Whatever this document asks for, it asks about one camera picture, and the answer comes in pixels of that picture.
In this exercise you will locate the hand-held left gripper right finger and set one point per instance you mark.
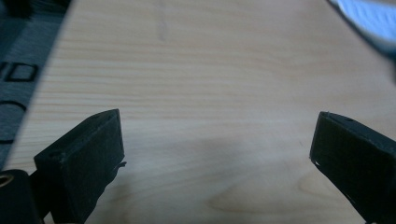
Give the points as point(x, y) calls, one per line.
point(358, 161)

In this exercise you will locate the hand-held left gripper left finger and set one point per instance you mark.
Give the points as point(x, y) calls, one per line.
point(84, 155)

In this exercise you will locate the blue striped towel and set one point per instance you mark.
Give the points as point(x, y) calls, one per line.
point(369, 17)

